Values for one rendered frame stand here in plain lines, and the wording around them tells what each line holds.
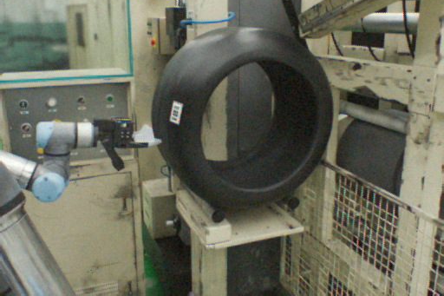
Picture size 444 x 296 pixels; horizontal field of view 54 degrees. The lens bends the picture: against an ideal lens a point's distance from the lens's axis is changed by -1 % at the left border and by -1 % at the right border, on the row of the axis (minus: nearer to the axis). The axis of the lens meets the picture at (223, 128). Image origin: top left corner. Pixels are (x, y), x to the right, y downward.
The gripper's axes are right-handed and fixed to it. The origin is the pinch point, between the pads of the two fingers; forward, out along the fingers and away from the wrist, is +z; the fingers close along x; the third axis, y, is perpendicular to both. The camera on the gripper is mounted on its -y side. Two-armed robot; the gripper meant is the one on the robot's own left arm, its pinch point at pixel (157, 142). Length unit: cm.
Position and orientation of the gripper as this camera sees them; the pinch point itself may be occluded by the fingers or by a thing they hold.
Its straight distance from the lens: 140.0
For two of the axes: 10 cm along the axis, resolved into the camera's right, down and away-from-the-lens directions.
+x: -3.7, -2.3, 9.0
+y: 1.1, -9.7, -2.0
